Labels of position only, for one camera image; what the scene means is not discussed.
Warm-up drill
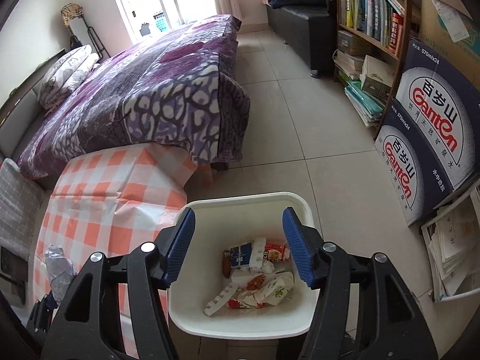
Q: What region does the grey paper ball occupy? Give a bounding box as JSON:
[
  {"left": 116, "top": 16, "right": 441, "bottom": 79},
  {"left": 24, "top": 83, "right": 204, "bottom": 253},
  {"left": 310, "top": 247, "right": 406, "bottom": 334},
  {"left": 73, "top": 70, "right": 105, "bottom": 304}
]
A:
[{"left": 45, "top": 244, "right": 77, "bottom": 305}]

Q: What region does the long orange peel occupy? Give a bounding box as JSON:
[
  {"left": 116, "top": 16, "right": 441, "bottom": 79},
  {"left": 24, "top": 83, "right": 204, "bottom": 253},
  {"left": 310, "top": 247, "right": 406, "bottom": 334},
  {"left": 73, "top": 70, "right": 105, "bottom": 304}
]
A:
[{"left": 221, "top": 250, "right": 231, "bottom": 279}]

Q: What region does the crushed cartoon paper cup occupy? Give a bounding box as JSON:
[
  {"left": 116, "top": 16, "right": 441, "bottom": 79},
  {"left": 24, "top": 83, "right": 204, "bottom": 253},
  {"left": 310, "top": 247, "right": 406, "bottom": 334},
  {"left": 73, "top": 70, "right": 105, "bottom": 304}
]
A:
[{"left": 255, "top": 271, "right": 295, "bottom": 306}]

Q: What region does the white notched foam strip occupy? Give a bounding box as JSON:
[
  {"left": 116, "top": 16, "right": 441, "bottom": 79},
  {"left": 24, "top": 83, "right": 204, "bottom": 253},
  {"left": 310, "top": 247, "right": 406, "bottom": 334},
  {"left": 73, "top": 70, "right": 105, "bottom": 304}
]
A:
[{"left": 203, "top": 282, "right": 239, "bottom": 317}]

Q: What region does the blue biscuit box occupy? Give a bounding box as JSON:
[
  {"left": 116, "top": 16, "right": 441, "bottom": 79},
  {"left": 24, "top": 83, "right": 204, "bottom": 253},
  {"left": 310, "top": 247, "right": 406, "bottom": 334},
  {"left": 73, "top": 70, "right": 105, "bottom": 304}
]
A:
[{"left": 229, "top": 242, "right": 251, "bottom": 269}]

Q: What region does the white tissue wad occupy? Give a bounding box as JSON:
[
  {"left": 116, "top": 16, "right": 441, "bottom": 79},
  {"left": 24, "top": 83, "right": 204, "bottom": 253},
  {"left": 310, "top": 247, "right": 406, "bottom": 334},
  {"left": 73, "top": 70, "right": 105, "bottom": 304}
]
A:
[{"left": 261, "top": 260, "right": 275, "bottom": 275}]

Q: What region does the torn red noodle cup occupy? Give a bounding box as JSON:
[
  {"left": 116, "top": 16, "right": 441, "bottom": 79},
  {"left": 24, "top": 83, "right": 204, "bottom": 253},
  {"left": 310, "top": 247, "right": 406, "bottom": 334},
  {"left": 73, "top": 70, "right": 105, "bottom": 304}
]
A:
[{"left": 227, "top": 290, "right": 267, "bottom": 310}]

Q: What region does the white plastic trash bin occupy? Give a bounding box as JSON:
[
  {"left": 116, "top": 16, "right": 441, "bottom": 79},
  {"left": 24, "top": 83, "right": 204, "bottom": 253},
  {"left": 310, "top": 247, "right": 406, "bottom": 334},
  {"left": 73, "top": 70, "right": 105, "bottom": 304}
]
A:
[{"left": 168, "top": 192, "right": 318, "bottom": 340}]

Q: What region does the black waste basket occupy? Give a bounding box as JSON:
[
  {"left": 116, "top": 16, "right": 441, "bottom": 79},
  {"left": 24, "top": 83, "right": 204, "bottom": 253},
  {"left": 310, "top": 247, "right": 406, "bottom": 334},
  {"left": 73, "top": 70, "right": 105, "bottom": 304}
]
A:
[{"left": 1, "top": 247, "right": 29, "bottom": 282}]

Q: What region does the orange white checkered tablecloth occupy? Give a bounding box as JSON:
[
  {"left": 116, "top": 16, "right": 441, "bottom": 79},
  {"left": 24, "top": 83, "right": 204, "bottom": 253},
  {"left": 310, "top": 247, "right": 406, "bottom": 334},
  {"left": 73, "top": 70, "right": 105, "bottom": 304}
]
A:
[{"left": 34, "top": 144, "right": 196, "bottom": 359}]

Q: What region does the grey plaid cushion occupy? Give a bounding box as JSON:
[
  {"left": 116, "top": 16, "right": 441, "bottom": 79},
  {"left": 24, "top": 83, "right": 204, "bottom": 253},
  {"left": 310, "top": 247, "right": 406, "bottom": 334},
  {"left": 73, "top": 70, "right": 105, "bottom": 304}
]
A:
[{"left": 0, "top": 158, "right": 45, "bottom": 261}]

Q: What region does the lower Ganten water carton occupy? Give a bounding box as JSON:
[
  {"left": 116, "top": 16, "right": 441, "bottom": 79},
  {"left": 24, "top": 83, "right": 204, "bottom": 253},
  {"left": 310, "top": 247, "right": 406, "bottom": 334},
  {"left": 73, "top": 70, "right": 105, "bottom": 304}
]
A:
[{"left": 374, "top": 103, "right": 455, "bottom": 225}]

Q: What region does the ganten water carton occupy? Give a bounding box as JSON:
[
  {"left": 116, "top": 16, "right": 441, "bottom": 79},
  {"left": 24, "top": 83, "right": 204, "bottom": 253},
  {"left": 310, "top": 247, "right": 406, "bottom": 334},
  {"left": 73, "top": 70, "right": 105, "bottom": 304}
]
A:
[
  {"left": 374, "top": 103, "right": 455, "bottom": 225},
  {"left": 395, "top": 38, "right": 479, "bottom": 189}
]

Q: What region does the stack of white papers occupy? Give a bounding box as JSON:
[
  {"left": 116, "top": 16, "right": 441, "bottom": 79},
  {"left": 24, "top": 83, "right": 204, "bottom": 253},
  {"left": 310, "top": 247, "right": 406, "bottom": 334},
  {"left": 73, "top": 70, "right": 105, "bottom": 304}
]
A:
[{"left": 421, "top": 184, "right": 479, "bottom": 302}]

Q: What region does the purple patterned bed quilt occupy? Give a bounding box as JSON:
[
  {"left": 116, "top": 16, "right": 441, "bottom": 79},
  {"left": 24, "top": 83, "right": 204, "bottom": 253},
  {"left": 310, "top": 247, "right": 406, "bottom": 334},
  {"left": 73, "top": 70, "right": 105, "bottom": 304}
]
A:
[{"left": 18, "top": 15, "right": 250, "bottom": 180}]

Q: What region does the dark bed headboard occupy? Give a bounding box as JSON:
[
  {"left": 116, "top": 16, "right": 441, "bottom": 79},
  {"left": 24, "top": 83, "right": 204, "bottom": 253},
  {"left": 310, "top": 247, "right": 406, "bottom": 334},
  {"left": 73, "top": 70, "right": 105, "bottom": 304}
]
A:
[{"left": 1, "top": 49, "right": 66, "bottom": 159}]

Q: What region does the upper Ganten water carton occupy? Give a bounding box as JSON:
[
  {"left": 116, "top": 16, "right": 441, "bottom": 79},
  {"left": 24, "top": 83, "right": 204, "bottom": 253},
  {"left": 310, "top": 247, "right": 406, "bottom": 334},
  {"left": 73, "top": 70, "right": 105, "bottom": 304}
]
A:
[{"left": 395, "top": 38, "right": 479, "bottom": 189}]

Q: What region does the folded white floral duvet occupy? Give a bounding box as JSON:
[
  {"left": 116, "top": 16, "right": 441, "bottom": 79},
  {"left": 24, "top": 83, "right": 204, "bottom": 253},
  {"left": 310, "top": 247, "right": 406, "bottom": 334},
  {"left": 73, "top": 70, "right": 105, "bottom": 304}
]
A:
[{"left": 37, "top": 45, "right": 99, "bottom": 111}]

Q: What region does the black storage bench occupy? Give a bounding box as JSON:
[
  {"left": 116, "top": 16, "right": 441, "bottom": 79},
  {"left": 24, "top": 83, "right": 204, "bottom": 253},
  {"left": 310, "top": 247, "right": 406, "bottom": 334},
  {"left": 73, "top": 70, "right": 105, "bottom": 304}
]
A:
[{"left": 266, "top": 6, "right": 337, "bottom": 77}]

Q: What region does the wooden bookshelf with books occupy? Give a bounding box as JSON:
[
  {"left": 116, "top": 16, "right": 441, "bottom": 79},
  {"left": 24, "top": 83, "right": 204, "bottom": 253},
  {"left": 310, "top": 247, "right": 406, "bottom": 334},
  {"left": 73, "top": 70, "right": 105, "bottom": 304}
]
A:
[{"left": 334, "top": 0, "right": 420, "bottom": 133}]

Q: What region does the brown cardboard box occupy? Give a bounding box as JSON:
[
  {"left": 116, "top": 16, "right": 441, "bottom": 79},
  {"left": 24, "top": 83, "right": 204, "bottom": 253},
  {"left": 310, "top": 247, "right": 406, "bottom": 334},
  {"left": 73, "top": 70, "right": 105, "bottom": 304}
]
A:
[{"left": 419, "top": 0, "right": 480, "bottom": 87}]

